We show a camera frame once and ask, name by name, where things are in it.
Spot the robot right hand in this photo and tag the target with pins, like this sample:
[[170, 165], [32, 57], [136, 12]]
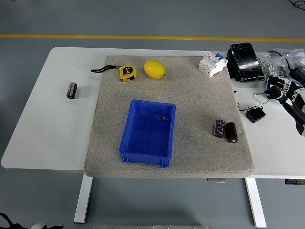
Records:
[[296, 95]]

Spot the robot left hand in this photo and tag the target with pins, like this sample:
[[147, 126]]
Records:
[[39, 226]]

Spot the dark brown cylindrical battery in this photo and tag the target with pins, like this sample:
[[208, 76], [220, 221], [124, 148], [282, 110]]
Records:
[[231, 132]]

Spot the black battery with white print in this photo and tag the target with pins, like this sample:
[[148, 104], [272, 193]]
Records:
[[219, 128]]

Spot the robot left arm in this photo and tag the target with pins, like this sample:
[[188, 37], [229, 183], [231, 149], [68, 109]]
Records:
[[12, 225]]

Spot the blue plastic box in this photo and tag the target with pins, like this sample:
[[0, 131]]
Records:
[[143, 133]]

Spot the black cylindrical battery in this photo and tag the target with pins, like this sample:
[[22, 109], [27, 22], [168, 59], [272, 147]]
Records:
[[71, 90]]

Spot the clear plastic bag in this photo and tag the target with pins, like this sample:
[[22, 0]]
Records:
[[294, 56]]

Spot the clear bag of washers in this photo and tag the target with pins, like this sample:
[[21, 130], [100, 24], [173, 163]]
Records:
[[271, 64]]

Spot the black power adapter plug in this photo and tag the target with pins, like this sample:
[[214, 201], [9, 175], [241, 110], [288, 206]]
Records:
[[255, 115]]

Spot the white table leg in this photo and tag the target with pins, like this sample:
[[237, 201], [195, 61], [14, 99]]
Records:
[[83, 198], [256, 202]]

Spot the glossy black pouch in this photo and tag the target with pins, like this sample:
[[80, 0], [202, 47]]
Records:
[[246, 63]]

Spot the black table control panel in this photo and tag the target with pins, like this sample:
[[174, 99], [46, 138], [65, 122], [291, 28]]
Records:
[[294, 181]]

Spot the white circuit breaker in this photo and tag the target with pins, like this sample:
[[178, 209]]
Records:
[[212, 64]]

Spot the grey-brown felt mat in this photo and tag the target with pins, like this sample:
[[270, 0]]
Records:
[[190, 148]]

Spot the yellow lemon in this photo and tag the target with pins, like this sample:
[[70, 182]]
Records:
[[154, 68]]

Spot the yellow tape measure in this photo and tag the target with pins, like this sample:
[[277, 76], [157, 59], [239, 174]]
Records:
[[128, 72]]

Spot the grey bracket under table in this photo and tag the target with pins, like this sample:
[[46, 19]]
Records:
[[216, 180]]

